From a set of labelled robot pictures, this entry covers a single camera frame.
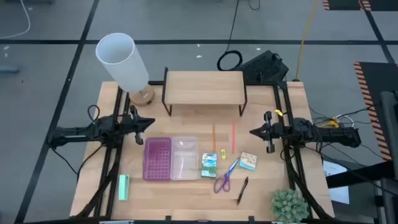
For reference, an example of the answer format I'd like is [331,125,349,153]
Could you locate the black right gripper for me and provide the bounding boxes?
[249,111,283,154]

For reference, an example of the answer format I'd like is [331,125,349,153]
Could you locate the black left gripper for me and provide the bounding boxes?
[123,105,155,146]

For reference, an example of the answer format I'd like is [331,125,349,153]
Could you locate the teal sticky note pad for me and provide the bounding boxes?
[239,151,258,172]

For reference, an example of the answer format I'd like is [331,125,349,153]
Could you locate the purple handled scissors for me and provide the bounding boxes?
[213,157,240,194]

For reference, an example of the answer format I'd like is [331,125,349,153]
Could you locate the crayon box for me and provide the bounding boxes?
[200,152,218,179]

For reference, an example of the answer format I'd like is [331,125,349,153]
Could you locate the clear pencil case purple lid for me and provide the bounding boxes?
[142,136,200,182]

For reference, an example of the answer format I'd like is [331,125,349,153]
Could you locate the black pen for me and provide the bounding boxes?
[236,176,249,206]

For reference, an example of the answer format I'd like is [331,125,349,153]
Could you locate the black perforated box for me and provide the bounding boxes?
[233,49,290,85]

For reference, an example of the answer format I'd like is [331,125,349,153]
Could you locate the white lamp with wooden base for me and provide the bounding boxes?
[95,32,155,107]

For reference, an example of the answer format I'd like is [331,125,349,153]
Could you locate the mint green stapler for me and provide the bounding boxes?
[118,174,130,202]

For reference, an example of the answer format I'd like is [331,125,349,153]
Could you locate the wooden shelf riser black legs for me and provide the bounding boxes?
[161,67,249,118]

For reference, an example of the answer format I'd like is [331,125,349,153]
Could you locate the green potted plant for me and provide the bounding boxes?
[270,189,309,224]

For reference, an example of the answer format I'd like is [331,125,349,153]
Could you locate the white paper sheet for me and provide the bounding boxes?
[323,161,351,205]

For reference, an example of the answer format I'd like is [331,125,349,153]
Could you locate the black mat with hazard stripes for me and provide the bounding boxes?
[353,61,398,161]
[322,0,398,12]

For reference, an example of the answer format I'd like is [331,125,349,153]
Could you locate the black coiled cable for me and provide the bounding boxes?
[216,0,243,72]

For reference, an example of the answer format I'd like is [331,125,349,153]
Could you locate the yellow hanging cable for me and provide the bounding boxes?
[295,0,320,81]

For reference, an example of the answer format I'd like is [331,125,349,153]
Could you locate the white floor cable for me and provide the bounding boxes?
[0,0,31,40]

